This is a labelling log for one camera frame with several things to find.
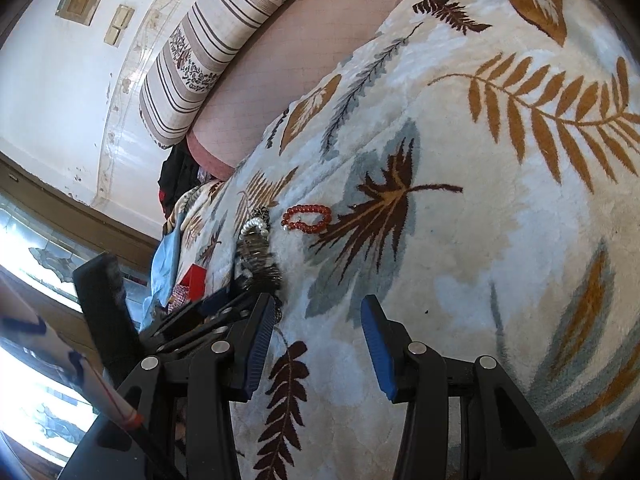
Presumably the small red box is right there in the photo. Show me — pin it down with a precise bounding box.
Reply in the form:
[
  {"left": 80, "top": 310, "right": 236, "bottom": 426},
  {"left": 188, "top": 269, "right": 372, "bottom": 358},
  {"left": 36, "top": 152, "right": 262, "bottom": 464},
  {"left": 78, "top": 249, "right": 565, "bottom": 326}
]
[{"left": 181, "top": 265, "right": 208, "bottom": 297}]

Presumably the light blue cloth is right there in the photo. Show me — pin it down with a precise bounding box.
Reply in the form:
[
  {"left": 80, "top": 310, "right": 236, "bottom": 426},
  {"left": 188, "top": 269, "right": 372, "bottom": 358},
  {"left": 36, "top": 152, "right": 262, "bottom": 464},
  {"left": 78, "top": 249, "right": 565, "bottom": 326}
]
[{"left": 142, "top": 232, "right": 183, "bottom": 331}]

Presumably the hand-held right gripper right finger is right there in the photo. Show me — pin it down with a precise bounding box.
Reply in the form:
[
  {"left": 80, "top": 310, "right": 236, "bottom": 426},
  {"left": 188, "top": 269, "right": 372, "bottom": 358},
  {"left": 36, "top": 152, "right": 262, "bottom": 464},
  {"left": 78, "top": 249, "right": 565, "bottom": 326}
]
[{"left": 360, "top": 294, "right": 576, "bottom": 480}]

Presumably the dark cloth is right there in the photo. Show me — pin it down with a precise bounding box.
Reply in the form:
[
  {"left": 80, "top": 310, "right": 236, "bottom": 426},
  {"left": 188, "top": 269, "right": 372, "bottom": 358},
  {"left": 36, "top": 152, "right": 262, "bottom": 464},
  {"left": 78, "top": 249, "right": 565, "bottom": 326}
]
[{"left": 157, "top": 145, "right": 216, "bottom": 216}]

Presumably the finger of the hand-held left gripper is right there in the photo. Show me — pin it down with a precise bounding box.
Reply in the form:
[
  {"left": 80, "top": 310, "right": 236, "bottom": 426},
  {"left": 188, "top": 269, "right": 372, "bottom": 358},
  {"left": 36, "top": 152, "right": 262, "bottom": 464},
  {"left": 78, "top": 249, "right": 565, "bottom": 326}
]
[
  {"left": 142, "top": 297, "right": 261, "bottom": 359},
  {"left": 149, "top": 290, "right": 251, "bottom": 334}
]

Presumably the long striped floral cushion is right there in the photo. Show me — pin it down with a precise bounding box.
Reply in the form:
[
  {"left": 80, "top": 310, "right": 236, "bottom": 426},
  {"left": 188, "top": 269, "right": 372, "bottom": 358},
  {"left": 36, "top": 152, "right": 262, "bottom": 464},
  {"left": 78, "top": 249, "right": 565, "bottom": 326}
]
[{"left": 139, "top": 0, "right": 346, "bottom": 150}]

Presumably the leaf print plush blanket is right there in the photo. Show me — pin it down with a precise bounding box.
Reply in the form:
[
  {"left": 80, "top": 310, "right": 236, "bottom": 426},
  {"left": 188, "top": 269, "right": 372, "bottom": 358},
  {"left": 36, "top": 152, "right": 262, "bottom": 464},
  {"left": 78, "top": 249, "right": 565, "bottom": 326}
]
[{"left": 162, "top": 0, "right": 640, "bottom": 480}]

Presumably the wooden framed window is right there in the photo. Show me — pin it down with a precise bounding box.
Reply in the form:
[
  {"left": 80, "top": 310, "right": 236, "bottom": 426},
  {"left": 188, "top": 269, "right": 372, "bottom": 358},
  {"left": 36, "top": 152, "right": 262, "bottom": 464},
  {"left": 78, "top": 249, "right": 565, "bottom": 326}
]
[{"left": 0, "top": 152, "right": 163, "bottom": 476}]

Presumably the white pearl bracelet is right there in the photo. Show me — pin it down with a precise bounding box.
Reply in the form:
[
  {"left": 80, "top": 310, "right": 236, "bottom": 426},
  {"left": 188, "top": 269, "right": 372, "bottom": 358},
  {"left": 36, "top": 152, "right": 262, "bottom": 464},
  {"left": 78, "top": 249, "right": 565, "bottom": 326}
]
[{"left": 239, "top": 216, "right": 272, "bottom": 242}]

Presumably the dark spiky bracelet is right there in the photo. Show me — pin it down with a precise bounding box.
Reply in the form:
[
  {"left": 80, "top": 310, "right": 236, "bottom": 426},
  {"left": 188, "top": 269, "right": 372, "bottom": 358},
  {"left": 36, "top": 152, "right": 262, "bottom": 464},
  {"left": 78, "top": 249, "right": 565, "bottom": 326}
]
[{"left": 235, "top": 237, "right": 284, "bottom": 322}]

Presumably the red bead bracelet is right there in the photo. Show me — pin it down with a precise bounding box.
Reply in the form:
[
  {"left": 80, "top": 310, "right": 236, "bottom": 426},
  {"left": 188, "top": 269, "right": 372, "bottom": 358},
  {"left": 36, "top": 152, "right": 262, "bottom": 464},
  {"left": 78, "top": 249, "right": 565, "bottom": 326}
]
[{"left": 281, "top": 203, "right": 333, "bottom": 235}]

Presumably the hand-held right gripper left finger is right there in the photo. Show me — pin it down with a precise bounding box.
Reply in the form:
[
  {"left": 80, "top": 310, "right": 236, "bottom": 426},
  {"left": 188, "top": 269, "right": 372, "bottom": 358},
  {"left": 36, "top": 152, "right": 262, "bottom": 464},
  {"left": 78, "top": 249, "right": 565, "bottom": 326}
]
[{"left": 60, "top": 292, "right": 281, "bottom": 480}]

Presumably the beige wall switch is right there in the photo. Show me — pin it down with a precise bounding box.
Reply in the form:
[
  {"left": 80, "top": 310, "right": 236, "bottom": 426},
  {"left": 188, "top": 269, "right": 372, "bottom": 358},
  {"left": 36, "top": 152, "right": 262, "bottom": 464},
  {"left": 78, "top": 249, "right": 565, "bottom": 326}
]
[{"left": 102, "top": 4, "right": 136, "bottom": 47}]

